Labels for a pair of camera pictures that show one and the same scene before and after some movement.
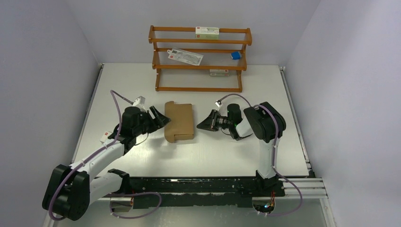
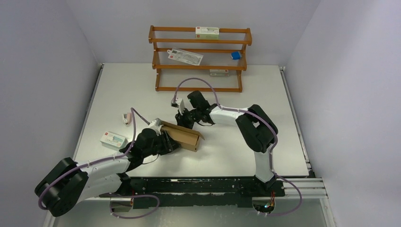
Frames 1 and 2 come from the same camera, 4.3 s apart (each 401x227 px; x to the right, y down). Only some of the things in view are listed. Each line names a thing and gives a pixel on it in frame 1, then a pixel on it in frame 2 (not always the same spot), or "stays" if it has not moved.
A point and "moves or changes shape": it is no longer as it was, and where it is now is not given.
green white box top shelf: (205, 32) stays
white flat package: (189, 57) stays
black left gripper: (158, 121) → (169, 144)
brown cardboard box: (181, 126) moves or changes shape
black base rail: (149, 192) stays
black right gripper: (210, 123) → (181, 121)
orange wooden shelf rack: (211, 60) stays
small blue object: (236, 56) stays
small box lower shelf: (219, 73) stays
